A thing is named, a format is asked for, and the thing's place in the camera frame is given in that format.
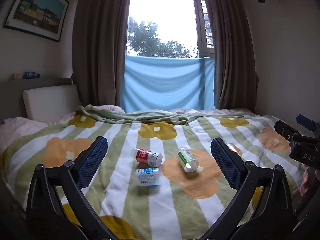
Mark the orange label cup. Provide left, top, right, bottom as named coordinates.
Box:
left=227, top=143, right=243, bottom=158

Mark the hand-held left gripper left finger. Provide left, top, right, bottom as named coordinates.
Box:
left=26, top=136, right=112, bottom=240

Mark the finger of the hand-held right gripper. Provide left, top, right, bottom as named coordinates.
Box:
left=274, top=120, right=301, bottom=145
left=296, top=114, right=320, bottom=138

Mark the white headboard cushion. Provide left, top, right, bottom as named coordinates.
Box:
left=23, top=84, right=82, bottom=120

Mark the brown curtain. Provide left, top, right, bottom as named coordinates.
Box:
left=202, top=0, right=259, bottom=111
left=71, top=0, right=133, bottom=108

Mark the green label clear cup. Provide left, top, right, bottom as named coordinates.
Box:
left=177, top=147, right=200, bottom=173

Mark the grey headboard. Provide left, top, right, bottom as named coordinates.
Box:
left=0, top=77, right=75, bottom=125

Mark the window frame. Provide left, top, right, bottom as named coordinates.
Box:
left=191, top=0, right=215, bottom=58

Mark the red label plastic cup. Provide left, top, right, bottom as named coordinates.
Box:
left=131, top=148, right=163, bottom=167

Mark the framed building picture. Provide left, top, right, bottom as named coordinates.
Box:
left=3, top=0, right=70, bottom=42

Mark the light blue cloth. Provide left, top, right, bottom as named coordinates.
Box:
left=121, top=56, right=216, bottom=113

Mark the blue label white cup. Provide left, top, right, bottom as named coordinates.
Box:
left=135, top=167, right=161, bottom=187

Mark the flower print striped blanket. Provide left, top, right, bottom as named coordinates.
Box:
left=0, top=105, right=307, bottom=240

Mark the person's right hand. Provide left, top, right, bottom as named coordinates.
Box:
left=299, top=169, right=312, bottom=197

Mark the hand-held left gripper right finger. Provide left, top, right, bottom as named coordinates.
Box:
left=202, top=137, right=293, bottom=240

